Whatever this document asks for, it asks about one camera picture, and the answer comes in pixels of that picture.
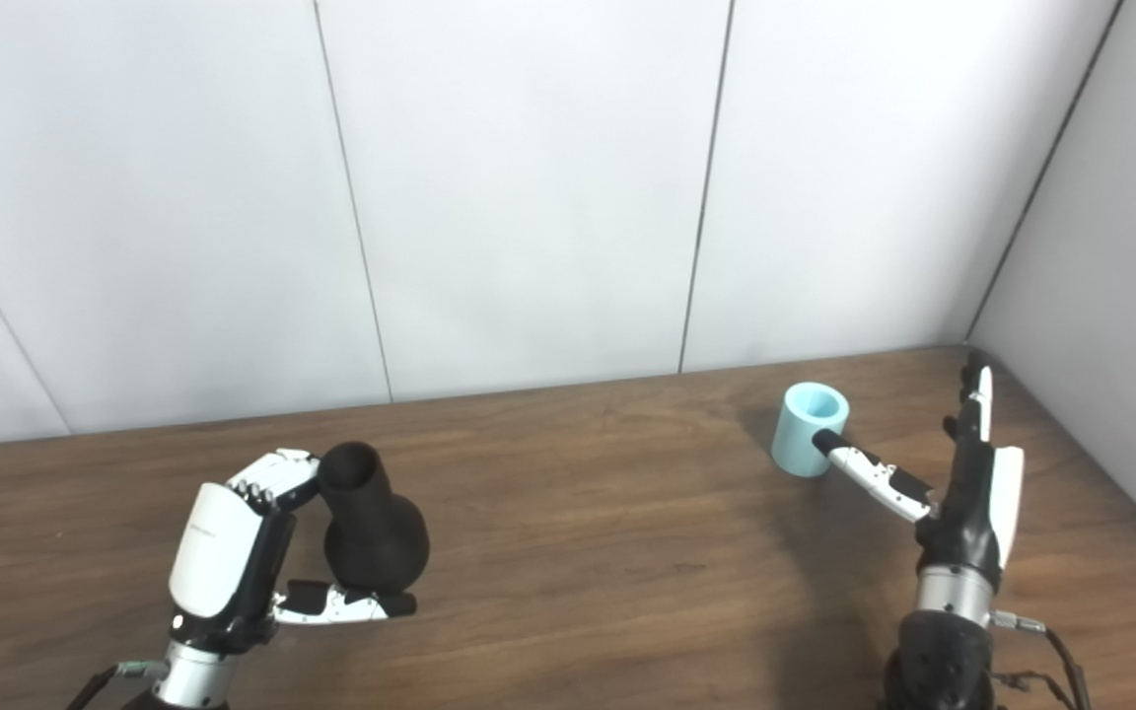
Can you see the white and black right hand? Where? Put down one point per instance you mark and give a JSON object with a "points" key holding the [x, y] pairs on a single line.
{"points": [[972, 523]]}

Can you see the white and black left hand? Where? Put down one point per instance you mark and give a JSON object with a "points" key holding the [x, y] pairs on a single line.
{"points": [[218, 552]]}

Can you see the black nozzle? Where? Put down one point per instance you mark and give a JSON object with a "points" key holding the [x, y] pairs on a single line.
{"points": [[376, 542]]}

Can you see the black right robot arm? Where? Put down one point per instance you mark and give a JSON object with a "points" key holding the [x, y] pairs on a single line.
{"points": [[943, 651]]}

